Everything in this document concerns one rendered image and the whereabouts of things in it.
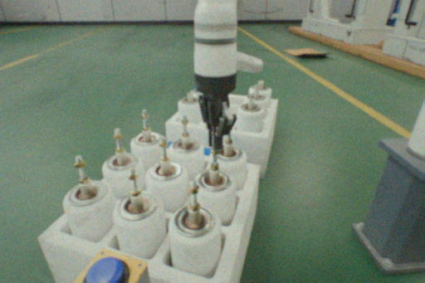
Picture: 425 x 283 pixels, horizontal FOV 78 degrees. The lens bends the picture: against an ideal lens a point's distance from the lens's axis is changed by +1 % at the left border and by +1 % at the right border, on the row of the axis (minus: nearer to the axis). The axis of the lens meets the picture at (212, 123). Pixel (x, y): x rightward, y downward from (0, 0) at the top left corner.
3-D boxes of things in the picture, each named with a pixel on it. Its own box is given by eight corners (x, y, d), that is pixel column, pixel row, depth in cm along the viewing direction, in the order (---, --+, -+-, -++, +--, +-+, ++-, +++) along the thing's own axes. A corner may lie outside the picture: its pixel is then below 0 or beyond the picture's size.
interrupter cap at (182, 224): (208, 202, 52) (208, 200, 51) (222, 232, 45) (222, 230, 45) (170, 211, 50) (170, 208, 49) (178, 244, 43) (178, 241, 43)
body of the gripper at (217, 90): (187, 64, 48) (189, 110, 52) (205, 75, 41) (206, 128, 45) (223, 60, 51) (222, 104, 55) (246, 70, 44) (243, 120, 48)
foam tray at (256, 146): (274, 133, 130) (278, 99, 122) (263, 180, 97) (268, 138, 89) (200, 123, 141) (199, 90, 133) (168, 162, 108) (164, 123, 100)
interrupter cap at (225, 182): (235, 174, 60) (236, 172, 59) (226, 196, 53) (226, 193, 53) (204, 168, 62) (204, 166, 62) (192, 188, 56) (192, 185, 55)
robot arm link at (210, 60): (265, 72, 45) (268, 35, 43) (206, 80, 41) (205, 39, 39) (239, 61, 53) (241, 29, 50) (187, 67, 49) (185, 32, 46)
